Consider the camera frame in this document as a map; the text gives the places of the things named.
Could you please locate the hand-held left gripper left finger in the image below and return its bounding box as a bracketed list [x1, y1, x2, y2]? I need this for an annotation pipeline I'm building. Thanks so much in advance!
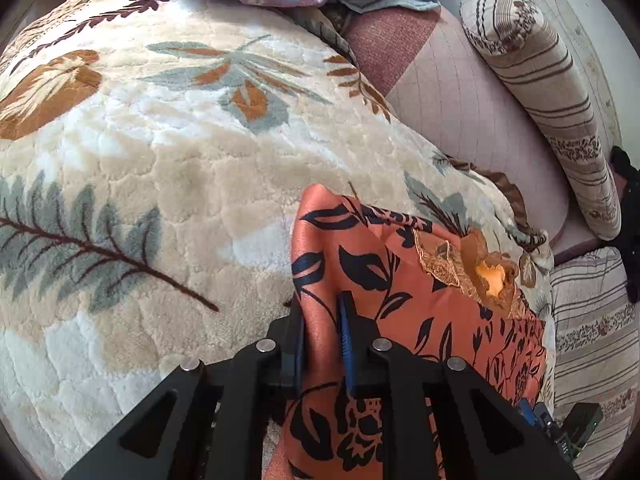
[62, 302, 307, 480]

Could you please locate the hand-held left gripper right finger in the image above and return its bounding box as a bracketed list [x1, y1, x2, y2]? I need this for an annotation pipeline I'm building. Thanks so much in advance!
[337, 291, 581, 480]

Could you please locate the orange black floral garment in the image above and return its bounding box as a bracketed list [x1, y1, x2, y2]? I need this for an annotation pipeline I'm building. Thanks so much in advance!
[262, 183, 548, 480]

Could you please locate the striped floral flat pillow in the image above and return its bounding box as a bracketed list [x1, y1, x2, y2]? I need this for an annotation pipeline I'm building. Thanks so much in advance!
[550, 247, 637, 480]

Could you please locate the cream leaf-print plush blanket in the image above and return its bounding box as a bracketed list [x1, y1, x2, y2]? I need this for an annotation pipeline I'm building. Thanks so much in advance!
[0, 0, 556, 480]

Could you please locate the dark cloth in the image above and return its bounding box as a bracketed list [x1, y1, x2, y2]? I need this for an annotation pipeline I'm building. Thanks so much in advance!
[610, 145, 640, 306]

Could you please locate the pink quilted bedsheet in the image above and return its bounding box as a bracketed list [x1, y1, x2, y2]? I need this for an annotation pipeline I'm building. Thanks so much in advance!
[342, 7, 601, 261]

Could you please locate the striped floral bolster pillow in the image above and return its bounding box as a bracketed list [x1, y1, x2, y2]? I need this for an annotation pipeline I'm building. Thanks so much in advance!
[460, 0, 623, 241]

